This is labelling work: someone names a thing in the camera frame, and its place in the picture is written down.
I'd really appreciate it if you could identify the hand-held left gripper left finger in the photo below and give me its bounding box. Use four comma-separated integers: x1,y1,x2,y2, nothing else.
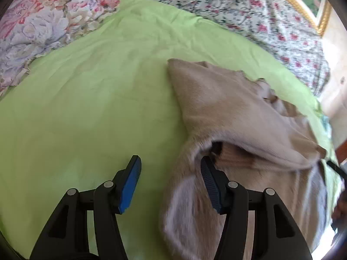
30,155,142,260

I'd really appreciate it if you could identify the large-flower pastel quilt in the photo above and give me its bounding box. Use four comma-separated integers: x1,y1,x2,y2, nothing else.
0,0,121,95

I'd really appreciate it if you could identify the beige knit sweater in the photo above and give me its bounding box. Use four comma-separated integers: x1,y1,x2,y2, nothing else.
159,58,330,260

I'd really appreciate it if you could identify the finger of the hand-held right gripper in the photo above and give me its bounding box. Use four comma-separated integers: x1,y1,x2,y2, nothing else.
326,160,345,180

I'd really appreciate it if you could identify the green blanket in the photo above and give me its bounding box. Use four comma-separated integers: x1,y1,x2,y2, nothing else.
0,0,339,260

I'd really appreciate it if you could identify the light wooden panel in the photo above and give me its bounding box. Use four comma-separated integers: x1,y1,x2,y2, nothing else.
318,5,347,149

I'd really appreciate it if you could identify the small-flower white bedsheet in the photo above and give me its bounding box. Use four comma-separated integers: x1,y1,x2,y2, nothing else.
92,0,331,95

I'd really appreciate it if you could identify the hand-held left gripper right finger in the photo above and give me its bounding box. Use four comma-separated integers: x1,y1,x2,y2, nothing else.
200,156,313,260

